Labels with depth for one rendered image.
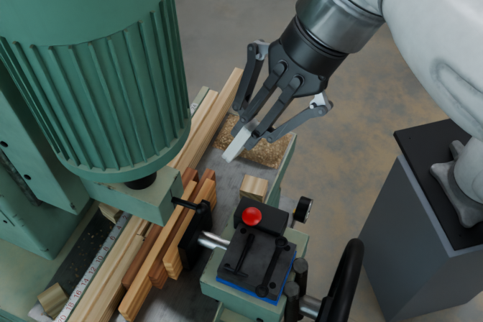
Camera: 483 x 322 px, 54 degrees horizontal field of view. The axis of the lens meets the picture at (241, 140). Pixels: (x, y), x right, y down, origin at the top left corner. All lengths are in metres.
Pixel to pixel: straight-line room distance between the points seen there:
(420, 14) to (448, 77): 0.05
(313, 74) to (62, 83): 0.27
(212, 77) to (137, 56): 1.87
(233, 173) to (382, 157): 1.26
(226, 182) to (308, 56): 0.44
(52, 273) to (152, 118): 0.55
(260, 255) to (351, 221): 1.20
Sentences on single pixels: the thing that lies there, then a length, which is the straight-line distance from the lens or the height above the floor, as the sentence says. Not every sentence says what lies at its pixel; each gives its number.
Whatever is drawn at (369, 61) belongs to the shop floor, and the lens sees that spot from 2.46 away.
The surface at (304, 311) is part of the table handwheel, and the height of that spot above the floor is 0.82.
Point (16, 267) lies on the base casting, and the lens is 1.03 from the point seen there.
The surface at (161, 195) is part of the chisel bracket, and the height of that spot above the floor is 1.07.
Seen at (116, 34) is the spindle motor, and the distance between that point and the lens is 0.42.
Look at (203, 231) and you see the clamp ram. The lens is 0.80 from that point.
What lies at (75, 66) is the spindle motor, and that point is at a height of 1.39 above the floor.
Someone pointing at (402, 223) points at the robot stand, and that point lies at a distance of 1.44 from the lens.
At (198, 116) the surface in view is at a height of 0.95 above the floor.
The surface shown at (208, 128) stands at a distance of 0.93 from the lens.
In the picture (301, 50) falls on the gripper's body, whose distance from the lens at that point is 0.53.
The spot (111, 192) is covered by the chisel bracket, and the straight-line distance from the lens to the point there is 0.74.
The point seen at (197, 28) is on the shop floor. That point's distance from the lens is 2.56.
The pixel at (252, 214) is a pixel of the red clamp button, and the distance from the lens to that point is 0.73.
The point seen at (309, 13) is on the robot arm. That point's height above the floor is 1.36.
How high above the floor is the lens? 1.68
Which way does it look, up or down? 55 degrees down
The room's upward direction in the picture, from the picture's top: straight up
